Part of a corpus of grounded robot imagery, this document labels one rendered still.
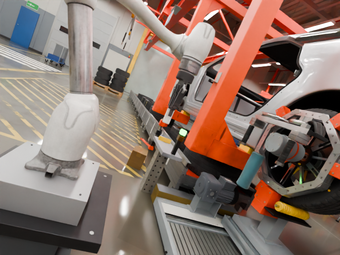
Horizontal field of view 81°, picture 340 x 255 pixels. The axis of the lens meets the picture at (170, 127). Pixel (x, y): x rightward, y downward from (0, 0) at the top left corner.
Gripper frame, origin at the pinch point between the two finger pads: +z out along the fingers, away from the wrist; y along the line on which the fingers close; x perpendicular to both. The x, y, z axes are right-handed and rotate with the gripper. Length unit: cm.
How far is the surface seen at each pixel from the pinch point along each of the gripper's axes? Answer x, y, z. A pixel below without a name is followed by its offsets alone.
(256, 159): 76, -22, 7
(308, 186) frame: 87, 8, 6
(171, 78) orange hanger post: 53, -249, -38
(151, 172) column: 27, -70, 57
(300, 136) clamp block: 67, 6, -16
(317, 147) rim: 98, -6, -16
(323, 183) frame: 88, 14, 1
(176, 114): 86, -249, 14
